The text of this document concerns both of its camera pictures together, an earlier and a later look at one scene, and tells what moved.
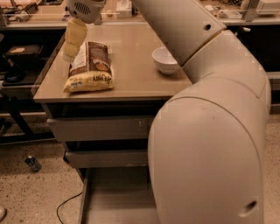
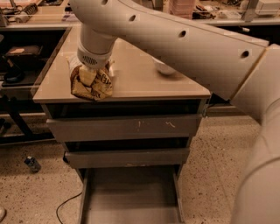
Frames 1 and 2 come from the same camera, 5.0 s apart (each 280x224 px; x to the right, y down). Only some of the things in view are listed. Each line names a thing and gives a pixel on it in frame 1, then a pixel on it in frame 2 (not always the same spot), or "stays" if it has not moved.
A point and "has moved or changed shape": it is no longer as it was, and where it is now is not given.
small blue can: (33, 164) stays
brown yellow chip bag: (91, 70) has moved or changed shape
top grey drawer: (101, 129) stays
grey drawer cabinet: (107, 132) stays
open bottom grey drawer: (117, 195) stays
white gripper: (85, 10) -> (94, 59)
